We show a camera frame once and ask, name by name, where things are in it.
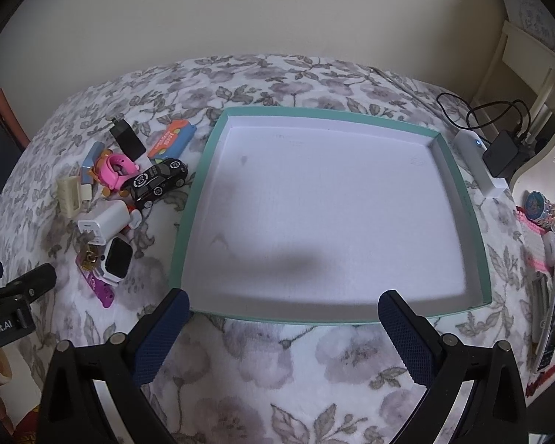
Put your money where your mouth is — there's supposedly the red-brown board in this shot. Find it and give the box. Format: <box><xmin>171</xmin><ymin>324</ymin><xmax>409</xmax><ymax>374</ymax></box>
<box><xmin>0</xmin><ymin>88</ymin><xmax>31</xmax><ymax>149</ymax></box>

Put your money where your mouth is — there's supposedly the orange and blue toy case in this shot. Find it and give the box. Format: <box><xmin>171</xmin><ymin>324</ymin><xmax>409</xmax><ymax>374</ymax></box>
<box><xmin>147</xmin><ymin>119</ymin><xmax>197</xmax><ymax>160</ymax></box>

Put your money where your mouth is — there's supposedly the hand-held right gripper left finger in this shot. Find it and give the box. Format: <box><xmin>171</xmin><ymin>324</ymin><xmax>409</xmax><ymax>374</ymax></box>
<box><xmin>36</xmin><ymin>288</ymin><xmax>192</xmax><ymax>444</ymax></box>

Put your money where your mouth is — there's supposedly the teal box lid tray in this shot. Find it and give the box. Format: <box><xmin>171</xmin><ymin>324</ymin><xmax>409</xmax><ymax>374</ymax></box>
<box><xmin>169</xmin><ymin>106</ymin><xmax>492</xmax><ymax>324</ymax></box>

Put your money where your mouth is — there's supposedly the magenta lighter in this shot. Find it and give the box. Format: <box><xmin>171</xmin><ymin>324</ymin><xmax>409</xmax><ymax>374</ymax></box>
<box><xmin>75</xmin><ymin>252</ymin><xmax>116</xmax><ymax>310</ymax></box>

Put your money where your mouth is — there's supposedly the pink toy watch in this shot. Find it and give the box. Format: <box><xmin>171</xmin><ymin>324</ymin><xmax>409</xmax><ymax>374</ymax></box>
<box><xmin>84</xmin><ymin>148</ymin><xmax>140</xmax><ymax>197</ymax></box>

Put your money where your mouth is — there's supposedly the round patterned tin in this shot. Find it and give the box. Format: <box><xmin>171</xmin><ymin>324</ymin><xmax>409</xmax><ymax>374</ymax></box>
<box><xmin>524</xmin><ymin>191</ymin><xmax>555</xmax><ymax>229</ymax></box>

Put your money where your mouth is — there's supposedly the cream wooden shelf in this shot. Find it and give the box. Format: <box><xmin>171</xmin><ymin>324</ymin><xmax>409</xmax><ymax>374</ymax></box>
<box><xmin>472</xmin><ymin>18</ymin><xmax>555</xmax><ymax>149</ymax></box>

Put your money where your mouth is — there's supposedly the silver hair clip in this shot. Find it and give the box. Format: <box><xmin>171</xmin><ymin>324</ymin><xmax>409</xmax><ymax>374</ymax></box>
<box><xmin>529</xmin><ymin>270</ymin><xmax>553</xmax><ymax>334</ymax></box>

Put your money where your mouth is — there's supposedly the cream hair clip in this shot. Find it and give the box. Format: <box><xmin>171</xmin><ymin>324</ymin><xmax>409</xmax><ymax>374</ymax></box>
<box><xmin>58</xmin><ymin>176</ymin><xmax>93</xmax><ymax>218</ymax></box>

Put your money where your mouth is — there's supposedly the white charger plug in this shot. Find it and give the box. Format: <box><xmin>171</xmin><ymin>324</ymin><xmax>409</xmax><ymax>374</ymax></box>
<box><xmin>78</xmin><ymin>200</ymin><xmax>130</xmax><ymax>246</ymax></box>

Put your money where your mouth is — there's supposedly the black charger plug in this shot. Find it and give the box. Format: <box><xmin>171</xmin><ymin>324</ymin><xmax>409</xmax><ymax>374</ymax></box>
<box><xmin>110</xmin><ymin>118</ymin><xmax>147</xmax><ymax>160</ymax></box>

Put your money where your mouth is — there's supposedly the black power adapter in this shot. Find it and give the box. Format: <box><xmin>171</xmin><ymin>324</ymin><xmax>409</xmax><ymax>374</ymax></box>
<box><xmin>483</xmin><ymin>130</ymin><xmax>530</xmax><ymax>179</ymax></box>

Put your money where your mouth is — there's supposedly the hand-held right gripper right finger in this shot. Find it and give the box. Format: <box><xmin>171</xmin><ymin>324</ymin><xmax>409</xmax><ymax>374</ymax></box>
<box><xmin>378</xmin><ymin>290</ymin><xmax>530</xmax><ymax>444</ymax></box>

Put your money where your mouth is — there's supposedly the pink and white knitted cloth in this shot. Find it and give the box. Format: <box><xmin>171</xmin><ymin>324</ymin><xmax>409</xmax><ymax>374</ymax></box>
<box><xmin>515</xmin><ymin>206</ymin><xmax>555</xmax><ymax>278</ymax></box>

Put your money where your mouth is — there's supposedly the floral blanket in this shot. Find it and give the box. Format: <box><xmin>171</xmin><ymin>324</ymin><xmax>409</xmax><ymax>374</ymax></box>
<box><xmin>0</xmin><ymin>53</ymin><xmax>555</xmax><ymax>444</ymax></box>

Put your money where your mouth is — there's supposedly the black toy car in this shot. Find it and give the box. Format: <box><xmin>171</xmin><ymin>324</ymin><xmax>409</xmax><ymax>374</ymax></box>
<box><xmin>120</xmin><ymin>158</ymin><xmax>189</xmax><ymax>210</ymax></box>

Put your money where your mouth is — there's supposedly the black cable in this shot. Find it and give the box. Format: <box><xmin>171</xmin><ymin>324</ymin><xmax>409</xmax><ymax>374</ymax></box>
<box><xmin>436</xmin><ymin>91</ymin><xmax>532</xmax><ymax>144</ymax></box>

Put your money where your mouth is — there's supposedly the white device with blue light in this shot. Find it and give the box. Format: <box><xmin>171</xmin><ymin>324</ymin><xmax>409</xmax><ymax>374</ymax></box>
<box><xmin>453</xmin><ymin>130</ymin><xmax>507</xmax><ymax>199</ymax></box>

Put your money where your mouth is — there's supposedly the light blue block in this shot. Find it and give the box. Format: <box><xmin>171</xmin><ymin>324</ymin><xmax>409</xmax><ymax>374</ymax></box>
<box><xmin>82</xmin><ymin>142</ymin><xmax>105</xmax><ymax>186</ymax></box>

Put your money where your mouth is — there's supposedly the white plastic chair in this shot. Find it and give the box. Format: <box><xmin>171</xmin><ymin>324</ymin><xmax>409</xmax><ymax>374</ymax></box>
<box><xmin>509</xmin><ymin>115</ymin><xmax>555</xmax><ymax>204</ymax></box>

